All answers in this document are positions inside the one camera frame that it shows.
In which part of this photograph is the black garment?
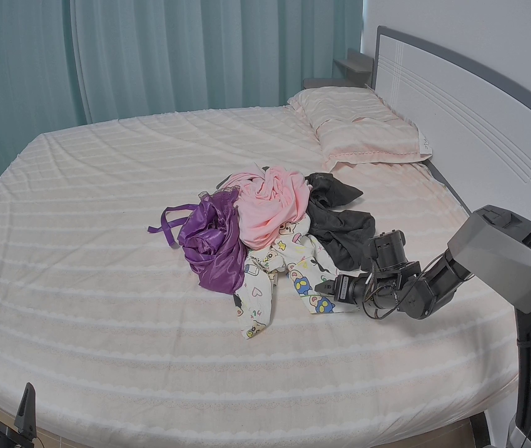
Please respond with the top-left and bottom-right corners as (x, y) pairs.
(305, 172), (377, 272)

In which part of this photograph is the purple satin garment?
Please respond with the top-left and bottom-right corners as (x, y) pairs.
(148, 189), (247, 295)

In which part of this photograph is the grey bedside table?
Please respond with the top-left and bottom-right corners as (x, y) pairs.
(303, 49), (374, 91)

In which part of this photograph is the white printed pyjama top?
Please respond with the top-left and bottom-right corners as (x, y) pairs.
(232, 217), (343, 340)

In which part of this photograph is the pink garment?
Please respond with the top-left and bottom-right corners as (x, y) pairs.
(221, 166), (312, 251)

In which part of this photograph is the bed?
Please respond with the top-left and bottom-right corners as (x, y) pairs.
(0, 25), (531, 448)

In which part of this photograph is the blue-green curtain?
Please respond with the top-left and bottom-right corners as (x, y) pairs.
(70, 0), (365, 127)
(0, 0), (77, 185)

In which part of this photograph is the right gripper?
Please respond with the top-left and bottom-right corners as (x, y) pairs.
(315, 273), (372, 306)

